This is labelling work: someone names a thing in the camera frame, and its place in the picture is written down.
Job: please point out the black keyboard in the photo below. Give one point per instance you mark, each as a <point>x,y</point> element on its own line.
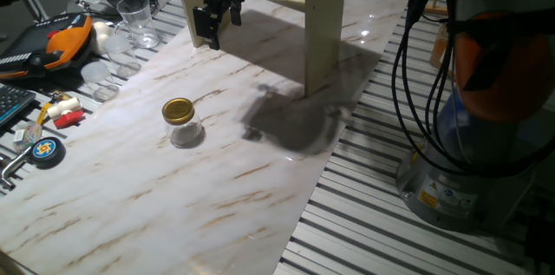
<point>13,103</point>

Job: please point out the metal faucet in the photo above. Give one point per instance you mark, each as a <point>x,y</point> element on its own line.
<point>15,164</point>

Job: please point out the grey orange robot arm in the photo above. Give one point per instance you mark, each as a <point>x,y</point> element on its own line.
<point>498,75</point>

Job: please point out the clear bag colourful bits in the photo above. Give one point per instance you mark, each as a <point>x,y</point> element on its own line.
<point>27,136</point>

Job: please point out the glass jar gold lid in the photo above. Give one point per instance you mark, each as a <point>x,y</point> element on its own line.
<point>180,119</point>

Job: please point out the black orange teach pendant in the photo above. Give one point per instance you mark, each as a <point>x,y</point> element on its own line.
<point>65,45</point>

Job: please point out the brass fitting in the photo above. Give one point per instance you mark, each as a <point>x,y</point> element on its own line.
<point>60,96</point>

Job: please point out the black puck blue label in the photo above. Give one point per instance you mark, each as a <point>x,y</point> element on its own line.
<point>47,152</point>

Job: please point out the white rounded plastic object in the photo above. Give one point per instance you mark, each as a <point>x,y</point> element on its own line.
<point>102,34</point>

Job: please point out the marble pattern mat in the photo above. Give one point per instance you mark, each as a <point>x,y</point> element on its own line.
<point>182,197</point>

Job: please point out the wooden rack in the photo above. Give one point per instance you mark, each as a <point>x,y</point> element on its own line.
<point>438,1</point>

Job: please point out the cream wooden shelf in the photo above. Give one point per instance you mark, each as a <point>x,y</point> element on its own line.
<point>325,41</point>

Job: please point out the clear glass mug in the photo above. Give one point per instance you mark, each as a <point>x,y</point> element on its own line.
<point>139,23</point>

